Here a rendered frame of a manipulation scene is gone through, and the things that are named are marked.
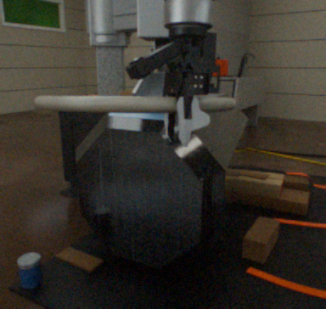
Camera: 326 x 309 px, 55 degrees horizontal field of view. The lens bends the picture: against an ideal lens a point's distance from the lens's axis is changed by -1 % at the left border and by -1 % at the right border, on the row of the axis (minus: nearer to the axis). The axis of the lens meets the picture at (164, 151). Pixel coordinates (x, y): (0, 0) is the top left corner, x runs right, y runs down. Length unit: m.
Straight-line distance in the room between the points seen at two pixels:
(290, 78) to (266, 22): 1.19
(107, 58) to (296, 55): 4.82
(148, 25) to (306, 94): 5.55
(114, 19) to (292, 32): 4.83
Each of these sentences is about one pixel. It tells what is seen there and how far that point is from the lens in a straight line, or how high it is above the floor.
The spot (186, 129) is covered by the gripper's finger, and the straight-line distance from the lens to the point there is 0.56.
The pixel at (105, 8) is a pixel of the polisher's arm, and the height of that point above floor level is 1.40.
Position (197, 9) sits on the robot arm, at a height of 1.10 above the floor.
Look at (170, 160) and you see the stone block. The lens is 1.33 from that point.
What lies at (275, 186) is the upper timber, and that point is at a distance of 2.35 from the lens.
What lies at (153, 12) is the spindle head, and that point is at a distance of 1.37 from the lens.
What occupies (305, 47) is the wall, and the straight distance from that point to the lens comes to 6.71.
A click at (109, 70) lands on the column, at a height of 0.98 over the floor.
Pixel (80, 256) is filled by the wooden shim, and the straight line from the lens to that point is 1.81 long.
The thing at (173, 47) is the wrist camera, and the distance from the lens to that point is 0.57.
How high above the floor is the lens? 1.00
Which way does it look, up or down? 15 degrees down
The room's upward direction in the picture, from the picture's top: straight up
